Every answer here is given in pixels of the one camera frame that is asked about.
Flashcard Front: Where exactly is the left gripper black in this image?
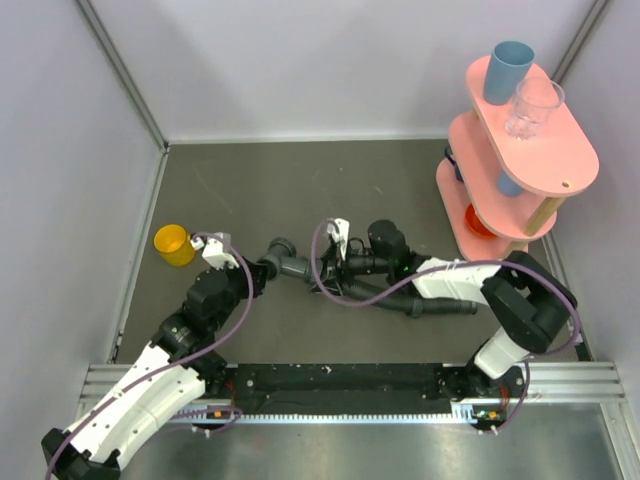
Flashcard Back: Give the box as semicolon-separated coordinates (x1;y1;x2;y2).
210;253;272;332

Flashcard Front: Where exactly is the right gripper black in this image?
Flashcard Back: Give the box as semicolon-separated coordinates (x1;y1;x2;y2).
311;238;394;295

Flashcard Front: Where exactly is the grey plastic pipe fitting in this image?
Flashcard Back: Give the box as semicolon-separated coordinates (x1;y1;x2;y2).
261;237;312;284

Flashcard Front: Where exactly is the black corrugated hose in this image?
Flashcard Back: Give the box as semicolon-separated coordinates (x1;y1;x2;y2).
339;279;479;319

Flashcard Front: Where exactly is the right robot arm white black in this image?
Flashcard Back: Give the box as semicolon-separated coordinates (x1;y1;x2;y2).
310;219;580;400

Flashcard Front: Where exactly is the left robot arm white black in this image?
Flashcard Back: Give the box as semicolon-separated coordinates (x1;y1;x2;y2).
41;254;281;479

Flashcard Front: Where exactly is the yellow plastic cup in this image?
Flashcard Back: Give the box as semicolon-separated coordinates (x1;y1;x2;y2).
153;224;195;267

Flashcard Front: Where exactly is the orange bowl bottom tier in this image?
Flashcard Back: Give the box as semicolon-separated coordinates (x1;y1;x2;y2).
464;204;496;240

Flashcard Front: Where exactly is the dark blue cup behind shelf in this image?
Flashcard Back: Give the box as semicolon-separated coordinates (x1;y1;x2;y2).
444;144;463;183

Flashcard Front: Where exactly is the pink three-tier shelf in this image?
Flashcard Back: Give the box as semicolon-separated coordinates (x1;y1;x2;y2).
436;56;599;260

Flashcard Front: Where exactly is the blue cup middle tier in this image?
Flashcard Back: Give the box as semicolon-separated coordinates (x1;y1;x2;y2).
497;171;523;197

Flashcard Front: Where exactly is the clear glass cup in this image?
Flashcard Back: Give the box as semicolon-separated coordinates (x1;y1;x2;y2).
505;76;565;140

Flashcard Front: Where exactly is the blue cup on top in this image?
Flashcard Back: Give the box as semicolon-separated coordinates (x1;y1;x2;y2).
483;41;535;105

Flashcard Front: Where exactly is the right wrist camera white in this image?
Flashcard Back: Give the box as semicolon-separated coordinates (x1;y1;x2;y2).
326;218;350;260

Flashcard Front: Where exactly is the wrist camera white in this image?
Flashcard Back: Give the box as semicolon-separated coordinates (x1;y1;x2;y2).
326;218;350;260
190;232;239;270

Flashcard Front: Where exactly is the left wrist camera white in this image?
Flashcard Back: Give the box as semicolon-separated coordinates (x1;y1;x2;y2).
190;232;239;270

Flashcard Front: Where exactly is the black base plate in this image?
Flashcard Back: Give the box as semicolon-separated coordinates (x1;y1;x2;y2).
227;363;451;415

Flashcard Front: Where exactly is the grey slotted cable duct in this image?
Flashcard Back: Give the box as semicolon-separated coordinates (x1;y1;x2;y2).
170;404;504;426

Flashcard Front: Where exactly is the aluminium frame rail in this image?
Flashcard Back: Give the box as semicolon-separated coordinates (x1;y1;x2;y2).
79;362;626;405

